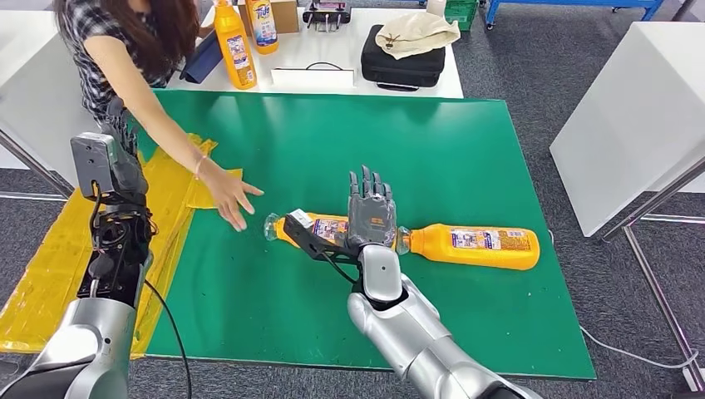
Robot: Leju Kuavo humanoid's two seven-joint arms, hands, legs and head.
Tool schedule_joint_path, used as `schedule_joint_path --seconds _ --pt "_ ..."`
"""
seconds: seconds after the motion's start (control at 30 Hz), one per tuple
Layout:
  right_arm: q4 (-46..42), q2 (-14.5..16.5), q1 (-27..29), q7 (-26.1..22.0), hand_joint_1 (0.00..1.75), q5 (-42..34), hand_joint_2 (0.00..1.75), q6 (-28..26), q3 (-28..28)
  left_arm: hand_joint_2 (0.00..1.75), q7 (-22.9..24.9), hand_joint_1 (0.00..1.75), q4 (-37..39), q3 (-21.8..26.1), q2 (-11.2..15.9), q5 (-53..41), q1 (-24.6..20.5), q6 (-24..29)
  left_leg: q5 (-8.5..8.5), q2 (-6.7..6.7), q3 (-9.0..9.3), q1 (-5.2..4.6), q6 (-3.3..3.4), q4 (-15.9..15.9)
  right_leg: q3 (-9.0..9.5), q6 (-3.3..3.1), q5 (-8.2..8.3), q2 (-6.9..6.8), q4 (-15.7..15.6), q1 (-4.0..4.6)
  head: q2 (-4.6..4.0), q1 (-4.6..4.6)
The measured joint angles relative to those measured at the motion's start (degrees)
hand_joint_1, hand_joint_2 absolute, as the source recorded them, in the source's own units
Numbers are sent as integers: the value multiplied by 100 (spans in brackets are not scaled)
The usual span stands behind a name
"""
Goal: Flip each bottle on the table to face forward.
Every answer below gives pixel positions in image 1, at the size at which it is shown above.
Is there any white desk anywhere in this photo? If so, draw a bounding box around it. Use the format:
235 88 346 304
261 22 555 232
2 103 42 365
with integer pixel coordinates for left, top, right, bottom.
0 11 108 189

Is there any brown cardboard box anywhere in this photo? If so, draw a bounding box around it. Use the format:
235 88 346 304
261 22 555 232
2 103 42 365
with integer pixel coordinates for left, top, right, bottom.
238 0 301 35

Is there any person's right hand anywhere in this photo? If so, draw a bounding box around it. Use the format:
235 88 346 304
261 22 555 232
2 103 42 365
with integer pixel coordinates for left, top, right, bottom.
200 164 265 233

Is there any beige cloth bag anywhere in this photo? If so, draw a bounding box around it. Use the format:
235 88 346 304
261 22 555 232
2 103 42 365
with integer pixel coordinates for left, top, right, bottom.
375 12 461 61

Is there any thin black cable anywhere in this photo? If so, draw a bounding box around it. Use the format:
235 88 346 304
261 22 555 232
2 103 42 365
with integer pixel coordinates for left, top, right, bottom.
274 62 354 73

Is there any white floor cable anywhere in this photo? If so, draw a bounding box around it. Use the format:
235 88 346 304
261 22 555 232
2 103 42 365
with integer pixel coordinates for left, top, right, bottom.
579 327 702 371

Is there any green table board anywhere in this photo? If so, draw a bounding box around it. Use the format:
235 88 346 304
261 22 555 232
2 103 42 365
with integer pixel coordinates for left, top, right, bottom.
131 87 598 382

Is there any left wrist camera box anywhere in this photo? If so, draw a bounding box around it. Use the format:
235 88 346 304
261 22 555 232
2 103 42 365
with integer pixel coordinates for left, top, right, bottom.
70 131 120 203

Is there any white side table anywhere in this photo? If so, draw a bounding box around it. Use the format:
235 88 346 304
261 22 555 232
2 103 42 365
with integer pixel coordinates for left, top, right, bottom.
550 22 705 239

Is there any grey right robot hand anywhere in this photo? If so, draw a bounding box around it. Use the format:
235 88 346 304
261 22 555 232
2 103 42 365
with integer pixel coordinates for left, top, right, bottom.
347 165 397 249

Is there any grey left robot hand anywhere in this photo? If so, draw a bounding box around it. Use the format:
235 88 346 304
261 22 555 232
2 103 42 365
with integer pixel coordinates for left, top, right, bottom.
101 97 150 208

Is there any person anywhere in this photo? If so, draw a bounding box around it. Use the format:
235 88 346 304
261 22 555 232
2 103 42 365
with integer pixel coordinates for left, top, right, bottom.
52 0 265 233

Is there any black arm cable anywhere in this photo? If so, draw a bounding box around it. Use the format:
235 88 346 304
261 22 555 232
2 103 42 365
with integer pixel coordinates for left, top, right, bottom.
144 279 193 399

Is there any blue metal rack frame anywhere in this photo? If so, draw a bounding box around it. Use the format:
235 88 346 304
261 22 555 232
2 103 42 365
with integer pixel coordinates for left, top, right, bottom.
484 0 667 32

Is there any white flat box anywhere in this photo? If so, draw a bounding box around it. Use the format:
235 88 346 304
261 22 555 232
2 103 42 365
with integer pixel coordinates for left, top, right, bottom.
269 66 357 92

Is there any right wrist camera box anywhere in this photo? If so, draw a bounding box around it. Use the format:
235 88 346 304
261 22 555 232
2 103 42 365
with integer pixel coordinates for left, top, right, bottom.
283 208 365 263

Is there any black carrying case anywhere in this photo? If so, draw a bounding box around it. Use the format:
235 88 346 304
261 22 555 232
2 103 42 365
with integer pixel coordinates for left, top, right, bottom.
360 24 446 93

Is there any orange detergent bottle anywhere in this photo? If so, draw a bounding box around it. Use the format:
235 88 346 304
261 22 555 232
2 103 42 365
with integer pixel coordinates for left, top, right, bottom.
264 211 352 250
246 0 280 56
213 0 259 91
395 223 541 272

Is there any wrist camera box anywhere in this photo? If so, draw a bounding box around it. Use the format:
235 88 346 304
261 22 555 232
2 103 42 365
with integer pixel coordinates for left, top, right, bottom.
283 208 365 263
70 131 120 203

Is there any green plastic crate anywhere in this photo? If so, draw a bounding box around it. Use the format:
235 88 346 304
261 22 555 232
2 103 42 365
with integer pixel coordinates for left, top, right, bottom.
443 0 479 32

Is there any grey metal desk leg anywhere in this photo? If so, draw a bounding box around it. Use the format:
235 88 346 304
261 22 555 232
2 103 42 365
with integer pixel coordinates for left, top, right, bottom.
0 130 74 200

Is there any tablet in blue case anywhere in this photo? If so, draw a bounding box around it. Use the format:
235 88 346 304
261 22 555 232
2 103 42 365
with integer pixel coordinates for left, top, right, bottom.
179 30 224 85

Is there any black controller device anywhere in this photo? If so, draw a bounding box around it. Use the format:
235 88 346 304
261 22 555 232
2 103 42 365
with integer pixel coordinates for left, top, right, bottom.
301 0 353 33

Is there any yellow taped cardboard sheet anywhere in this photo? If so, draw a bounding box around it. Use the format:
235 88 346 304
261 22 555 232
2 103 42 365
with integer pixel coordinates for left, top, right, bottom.
0 133 244 359

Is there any grey metal table frame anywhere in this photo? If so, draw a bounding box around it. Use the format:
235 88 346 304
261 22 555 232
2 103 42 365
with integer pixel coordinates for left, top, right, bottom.
597 157 705 395

